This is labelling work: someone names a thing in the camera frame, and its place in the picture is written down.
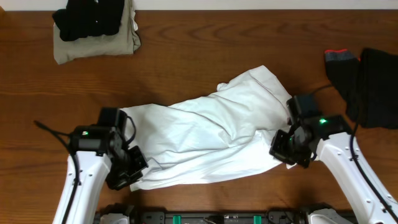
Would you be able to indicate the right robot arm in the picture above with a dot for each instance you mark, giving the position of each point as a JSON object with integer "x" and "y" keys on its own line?
{"x": 331, "y": 141}

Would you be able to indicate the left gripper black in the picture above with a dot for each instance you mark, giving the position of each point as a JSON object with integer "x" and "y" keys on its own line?
{"x": 131, "y": 169}

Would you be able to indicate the black garment with red trim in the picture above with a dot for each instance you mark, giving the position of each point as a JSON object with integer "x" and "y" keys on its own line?
{"x": 341, "y": 69}

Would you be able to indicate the folded khaki garment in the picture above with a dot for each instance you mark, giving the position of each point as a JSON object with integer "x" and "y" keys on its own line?
{"x": 125, "y": 42}

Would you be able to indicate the folded black garment on stack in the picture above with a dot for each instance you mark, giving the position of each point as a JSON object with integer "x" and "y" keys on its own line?
{"x": 89, "y": 18}

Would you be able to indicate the white t-shirt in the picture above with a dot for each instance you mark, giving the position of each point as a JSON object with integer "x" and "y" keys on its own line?
{"x": 223, "y": 136}

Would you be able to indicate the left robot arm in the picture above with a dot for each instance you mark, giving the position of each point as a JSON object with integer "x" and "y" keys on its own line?
{"x": 99, "y": 154}

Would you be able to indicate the black garment right edge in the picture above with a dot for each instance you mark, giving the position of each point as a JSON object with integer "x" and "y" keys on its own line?
{"x": 377, "y": 86}

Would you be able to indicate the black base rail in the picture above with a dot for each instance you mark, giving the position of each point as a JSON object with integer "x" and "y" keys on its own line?
{"x": 129, "y": 214}

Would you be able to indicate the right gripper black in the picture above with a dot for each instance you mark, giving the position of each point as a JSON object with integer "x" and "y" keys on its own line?
{"x": 276, "y": 150}

